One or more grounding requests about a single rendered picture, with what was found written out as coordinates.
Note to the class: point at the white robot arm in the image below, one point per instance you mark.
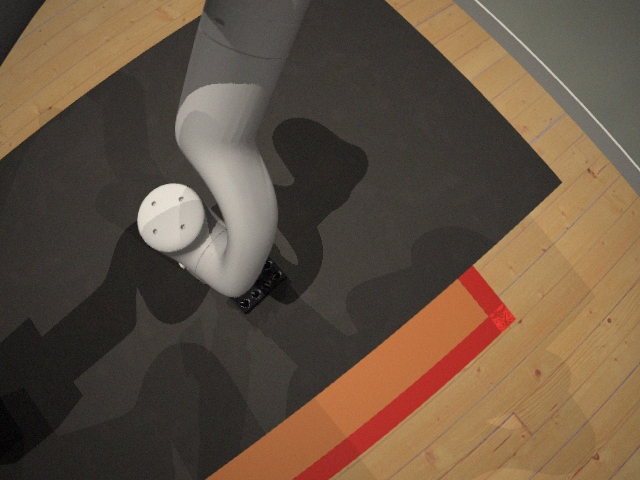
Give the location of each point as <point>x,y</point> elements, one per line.
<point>239,52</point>

